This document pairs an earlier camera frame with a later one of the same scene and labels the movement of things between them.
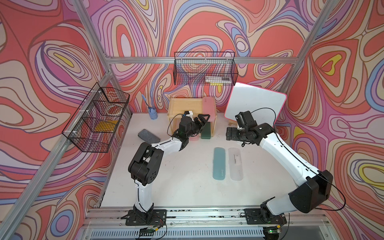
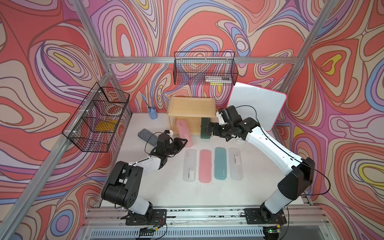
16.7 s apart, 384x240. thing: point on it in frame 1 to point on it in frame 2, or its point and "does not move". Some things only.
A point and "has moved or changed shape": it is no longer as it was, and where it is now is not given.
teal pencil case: (219, 164) does not move
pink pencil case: (208, 107) to (205, 166)
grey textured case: (148, 137) does not move
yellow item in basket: (107, 126) does not move
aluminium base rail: (204, 223) does not move
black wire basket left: (93, 125) does not move
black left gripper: (200, 126) to (178, 144)
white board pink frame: (265, 105) does not move
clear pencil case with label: (236, 172) does not move
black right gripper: (234, 130) to (215, 126)
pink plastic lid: (194, 138) has moved or changed shape
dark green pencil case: (206, 133) does not move
